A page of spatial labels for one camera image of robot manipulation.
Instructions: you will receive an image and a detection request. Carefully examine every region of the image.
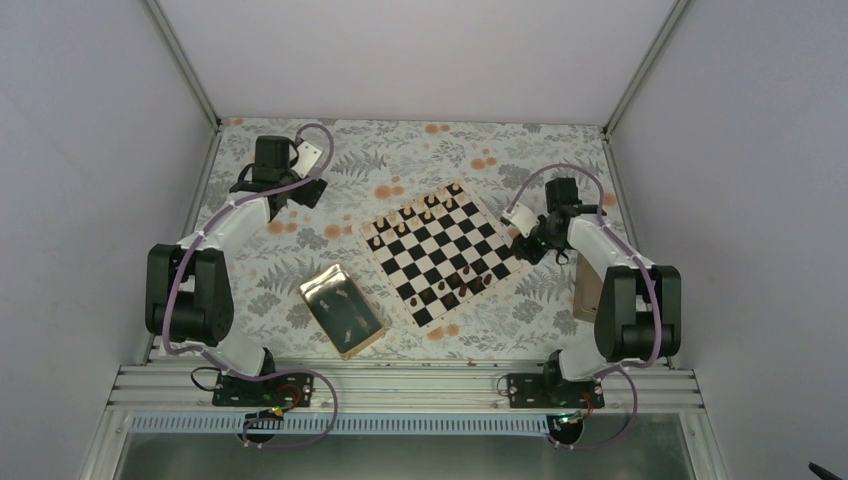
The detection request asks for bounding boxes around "floral patterned table mat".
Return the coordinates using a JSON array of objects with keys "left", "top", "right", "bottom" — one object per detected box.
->
[{"left": 199, "top": 118, "right": 624, "bottom": 362}]

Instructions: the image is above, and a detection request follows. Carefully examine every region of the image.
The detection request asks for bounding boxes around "gold tin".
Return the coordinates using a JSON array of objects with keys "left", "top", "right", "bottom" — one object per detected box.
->
[
  {"left": 572, "top": 254, "right": 603, "bottom": 323},
  {"left": 299, "top": 264, "right": 386, "bottom": 360}
]

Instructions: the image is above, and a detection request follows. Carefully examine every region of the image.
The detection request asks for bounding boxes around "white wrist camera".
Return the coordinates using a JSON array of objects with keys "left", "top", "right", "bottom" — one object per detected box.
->
[
  {"left": 501, "top": 203, "right": 539, "bottom": 238},
  {"left": 291, "top": 140, "right": 323, "bottom": 177}
]

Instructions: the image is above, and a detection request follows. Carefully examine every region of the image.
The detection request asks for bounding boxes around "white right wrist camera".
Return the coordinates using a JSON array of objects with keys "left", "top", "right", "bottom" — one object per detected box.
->
[{"left": 501, "top": 203, "right": 539, "bottom": 238}]

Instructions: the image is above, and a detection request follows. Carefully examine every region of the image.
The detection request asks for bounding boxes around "aluminium rail frame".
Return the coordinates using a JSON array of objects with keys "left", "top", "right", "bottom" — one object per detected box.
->
[{"left": 82, "top": 360, "right": 726, "bottom": 479}]

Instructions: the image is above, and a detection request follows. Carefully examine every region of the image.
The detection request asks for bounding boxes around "gold tin left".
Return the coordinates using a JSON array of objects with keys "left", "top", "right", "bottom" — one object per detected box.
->
[{"left": 299, "top": 264, "right": 386, "bottom": 360}]

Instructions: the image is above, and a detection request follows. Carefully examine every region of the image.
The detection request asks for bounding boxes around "black and white chessboard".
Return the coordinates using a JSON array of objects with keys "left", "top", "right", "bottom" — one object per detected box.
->
[{"left": 352, "top": 181, "right": 529, "bottom": 334}]

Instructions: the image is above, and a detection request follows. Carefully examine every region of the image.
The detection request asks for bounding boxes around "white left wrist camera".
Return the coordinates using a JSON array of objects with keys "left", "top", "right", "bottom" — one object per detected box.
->
[{"left": 291, "top": 140, "right": 323, "bottom": 177}]

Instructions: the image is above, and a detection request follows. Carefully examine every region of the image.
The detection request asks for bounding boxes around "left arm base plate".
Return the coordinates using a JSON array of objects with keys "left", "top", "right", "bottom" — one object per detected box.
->
[{"left": 211, "top": 372, "right": 315, "bottom": 408}]

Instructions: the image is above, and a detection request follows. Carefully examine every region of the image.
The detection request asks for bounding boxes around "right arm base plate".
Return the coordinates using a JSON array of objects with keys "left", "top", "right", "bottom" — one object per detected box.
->
[{"left": 505, "top": 373, "right": 605, "bottom": 409}]

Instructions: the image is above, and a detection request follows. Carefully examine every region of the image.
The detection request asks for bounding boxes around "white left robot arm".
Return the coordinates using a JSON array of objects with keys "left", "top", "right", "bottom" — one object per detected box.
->
[{"left": 145, "top": 135, "right": 332, "bottom": 405}]

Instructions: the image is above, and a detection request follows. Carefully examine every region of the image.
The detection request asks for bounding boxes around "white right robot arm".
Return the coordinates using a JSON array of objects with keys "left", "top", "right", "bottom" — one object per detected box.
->
[{"left": 501, "top": 178, "right": 682, "bottom": 407}]

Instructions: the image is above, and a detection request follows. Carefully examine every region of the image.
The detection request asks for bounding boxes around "gold tin right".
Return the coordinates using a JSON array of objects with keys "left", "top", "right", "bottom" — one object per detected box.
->
[{"left": 572, "top": 254, "right": 603, "bottom": 323}]

